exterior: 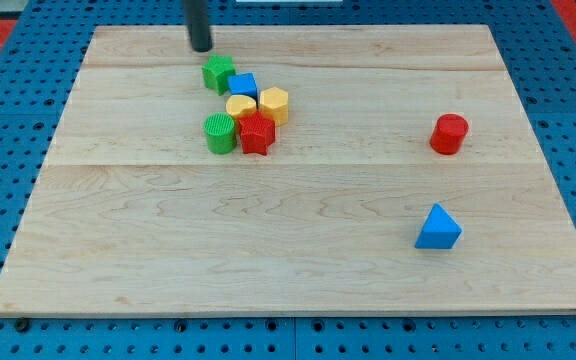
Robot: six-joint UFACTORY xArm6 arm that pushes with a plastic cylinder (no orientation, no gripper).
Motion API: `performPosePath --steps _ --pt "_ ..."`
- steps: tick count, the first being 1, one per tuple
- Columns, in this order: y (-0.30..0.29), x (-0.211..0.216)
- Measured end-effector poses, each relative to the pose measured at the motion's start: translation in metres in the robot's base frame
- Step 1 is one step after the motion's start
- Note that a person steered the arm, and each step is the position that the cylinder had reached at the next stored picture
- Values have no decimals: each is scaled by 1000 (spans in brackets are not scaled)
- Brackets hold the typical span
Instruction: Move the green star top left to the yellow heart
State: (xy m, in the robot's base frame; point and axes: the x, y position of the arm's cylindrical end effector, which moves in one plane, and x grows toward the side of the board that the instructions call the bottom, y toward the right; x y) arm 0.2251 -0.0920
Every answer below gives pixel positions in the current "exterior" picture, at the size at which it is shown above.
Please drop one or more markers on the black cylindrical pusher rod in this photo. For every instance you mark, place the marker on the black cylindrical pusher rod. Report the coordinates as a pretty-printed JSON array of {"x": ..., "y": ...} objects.
[{"x": 198, "y": 24}]

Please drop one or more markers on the green star block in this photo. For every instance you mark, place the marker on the green star block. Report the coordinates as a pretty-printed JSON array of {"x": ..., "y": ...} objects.
[{"x": 216, "y": 72}]

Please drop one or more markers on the yellow heart block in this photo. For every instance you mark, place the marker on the yellow heart block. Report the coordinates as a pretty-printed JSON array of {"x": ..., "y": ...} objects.
[{"x": 238, "y": 106}]

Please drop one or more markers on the red star block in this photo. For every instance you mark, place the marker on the red star block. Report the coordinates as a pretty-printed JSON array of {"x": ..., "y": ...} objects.
[{"x": 257, "y": 133}]

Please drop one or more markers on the blue cube block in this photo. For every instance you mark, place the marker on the blue cube block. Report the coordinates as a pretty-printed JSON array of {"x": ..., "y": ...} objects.
[{"x": 243, "y": 84}]

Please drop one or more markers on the yellow hexagon block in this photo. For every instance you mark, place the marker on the yellow hexagon block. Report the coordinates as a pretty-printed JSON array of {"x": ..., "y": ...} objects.
[{"x": 274, "y": 105}]

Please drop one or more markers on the green cylinder block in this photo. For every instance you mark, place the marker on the green cylinder block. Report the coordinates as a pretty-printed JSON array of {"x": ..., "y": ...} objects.
[{"x": 219, "y": 129}]

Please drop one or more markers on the wooden board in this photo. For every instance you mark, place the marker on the wooden board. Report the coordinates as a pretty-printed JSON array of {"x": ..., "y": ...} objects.
[{"x": 132, "y": 216}]

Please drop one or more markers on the red cylinder block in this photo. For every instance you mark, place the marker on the red cylinder block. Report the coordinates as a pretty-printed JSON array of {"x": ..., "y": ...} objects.
[{"x": 449, "y": 133}]

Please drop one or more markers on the blue triangle block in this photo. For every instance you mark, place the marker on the blue triangle block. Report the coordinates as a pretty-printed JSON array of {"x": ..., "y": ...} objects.
[{"x": 439, "y": 230}]

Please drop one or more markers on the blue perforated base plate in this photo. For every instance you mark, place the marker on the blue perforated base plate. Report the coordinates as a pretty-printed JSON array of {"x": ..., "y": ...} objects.
[{"x": 37, "y": 70}]

